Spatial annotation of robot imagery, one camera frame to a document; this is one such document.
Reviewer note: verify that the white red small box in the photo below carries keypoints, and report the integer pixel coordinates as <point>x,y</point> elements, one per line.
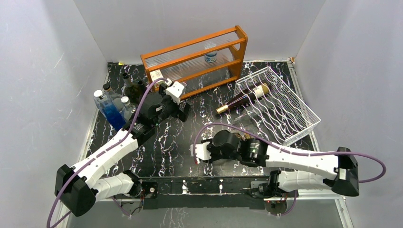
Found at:
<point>155,75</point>

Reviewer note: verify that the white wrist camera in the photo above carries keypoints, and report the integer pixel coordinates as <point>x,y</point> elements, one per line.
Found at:
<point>175,91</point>
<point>199,152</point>

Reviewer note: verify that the black metal base rail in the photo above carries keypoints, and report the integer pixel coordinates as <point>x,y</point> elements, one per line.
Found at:
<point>174,192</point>

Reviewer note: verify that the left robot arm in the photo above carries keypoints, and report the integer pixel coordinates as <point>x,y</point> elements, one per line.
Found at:
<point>107,157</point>

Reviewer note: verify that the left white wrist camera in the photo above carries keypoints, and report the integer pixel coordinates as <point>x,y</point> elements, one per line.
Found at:
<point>175,91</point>

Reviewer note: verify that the clear glass bottle black cap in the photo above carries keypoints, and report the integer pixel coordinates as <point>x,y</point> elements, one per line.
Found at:
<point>115,97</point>

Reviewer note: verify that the brown wine bottle silver cap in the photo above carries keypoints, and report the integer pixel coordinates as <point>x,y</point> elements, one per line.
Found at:
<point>131,90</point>

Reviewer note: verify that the orange wooden shelf rack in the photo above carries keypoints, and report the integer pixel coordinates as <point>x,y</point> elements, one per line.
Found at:
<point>185,62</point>

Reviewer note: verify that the gold capped dark bottle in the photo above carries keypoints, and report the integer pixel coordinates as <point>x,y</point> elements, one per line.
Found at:
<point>244,97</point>

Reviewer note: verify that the clear round glass bottle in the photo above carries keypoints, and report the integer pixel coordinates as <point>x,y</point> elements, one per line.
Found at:
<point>128,108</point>

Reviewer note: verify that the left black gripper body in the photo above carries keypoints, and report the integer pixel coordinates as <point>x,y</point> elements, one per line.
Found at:
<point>178,114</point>

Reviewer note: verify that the small blue labelled jar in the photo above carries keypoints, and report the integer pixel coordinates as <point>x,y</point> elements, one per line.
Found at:
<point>212,56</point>

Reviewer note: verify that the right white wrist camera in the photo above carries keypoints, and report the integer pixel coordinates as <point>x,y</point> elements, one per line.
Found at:
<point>199,152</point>

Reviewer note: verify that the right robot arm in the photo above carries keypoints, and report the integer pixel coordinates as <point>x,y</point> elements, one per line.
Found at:
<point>309,170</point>

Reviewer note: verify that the blue square glass bottle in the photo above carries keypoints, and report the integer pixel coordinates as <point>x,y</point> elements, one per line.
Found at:
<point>108,109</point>

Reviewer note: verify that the dark green wine bottle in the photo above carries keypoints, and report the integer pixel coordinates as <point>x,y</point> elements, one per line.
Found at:
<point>142,86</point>

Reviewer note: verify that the white wire wine rack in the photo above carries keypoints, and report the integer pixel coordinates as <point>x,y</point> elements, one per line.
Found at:
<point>281,115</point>

